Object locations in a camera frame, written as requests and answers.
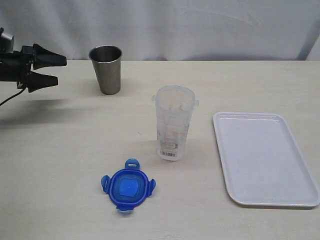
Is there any blue container lid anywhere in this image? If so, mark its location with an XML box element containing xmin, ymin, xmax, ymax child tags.
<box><xmin>100</xmin><ymin>158</ymin><xmax>156</xmax><ymax>212</ymax></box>

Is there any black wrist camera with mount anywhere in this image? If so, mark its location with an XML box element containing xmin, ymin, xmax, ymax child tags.
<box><xmin>0</xmin><ymin>27</ymin><xmax>15</xmax><ymax>53</ymax></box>

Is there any white backdrop curtain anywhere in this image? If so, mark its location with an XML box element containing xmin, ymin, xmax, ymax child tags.
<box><xmin>0</xmin><ymin>0</ymin><xmax>320</xmax><ymax>61</ymax></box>

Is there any clear tall plastic container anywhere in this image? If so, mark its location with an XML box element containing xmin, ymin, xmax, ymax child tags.
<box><xmin>152</xmin><ymin>85</ymin><xmax>199</xmax><ymax>162</ymax></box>

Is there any stainless steel cup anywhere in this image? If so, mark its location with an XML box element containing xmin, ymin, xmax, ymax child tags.
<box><xmin>88</xmin><ymin>45</ymin><xmax>122</xmax><ymax>95</ymax></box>

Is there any white plastic tray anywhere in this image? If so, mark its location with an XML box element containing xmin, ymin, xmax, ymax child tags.
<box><xmin>212</xmin><ymin>111</ymin><xmax>320</xmax><ymax>208</ymax></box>

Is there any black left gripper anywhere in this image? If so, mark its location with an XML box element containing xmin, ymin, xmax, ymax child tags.
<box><xmin>0</xmin><ymin>43</ymin><xmax>67</xmax><ymax>93</ymax></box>

